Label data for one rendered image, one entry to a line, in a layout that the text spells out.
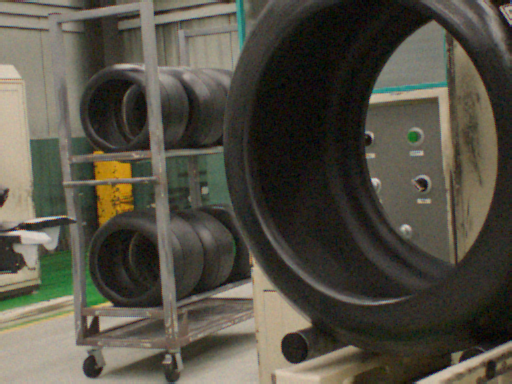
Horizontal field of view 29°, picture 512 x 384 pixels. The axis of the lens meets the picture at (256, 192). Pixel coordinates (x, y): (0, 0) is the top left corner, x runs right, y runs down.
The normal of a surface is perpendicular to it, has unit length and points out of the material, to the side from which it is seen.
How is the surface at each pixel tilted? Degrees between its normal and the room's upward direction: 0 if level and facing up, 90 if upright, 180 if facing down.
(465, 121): 90
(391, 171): 90
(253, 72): 84
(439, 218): 90
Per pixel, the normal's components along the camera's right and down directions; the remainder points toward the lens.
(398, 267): -0.57, -0.07
